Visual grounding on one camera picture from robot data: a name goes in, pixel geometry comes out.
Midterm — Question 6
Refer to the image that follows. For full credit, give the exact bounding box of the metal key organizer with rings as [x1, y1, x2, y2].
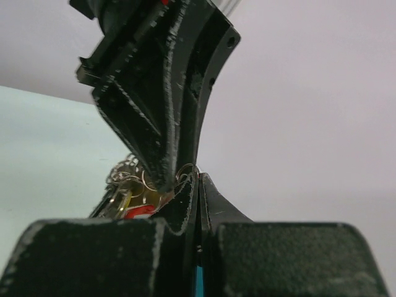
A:
[88, 153, 205, 297]

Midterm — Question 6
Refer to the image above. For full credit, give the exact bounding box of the yellow key tag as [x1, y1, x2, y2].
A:
[117, 189, 161, 218]

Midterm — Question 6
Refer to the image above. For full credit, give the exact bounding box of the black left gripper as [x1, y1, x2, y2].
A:
[69, 1, 241, 191]

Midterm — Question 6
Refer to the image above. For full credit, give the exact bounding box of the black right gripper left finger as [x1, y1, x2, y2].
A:
[1, 172, 198, 296]

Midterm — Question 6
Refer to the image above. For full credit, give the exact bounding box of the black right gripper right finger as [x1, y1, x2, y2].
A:
[199, 173, 389, 296]

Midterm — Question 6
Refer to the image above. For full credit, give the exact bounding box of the red key tag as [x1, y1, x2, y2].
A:
[123, 204, 156, 219]

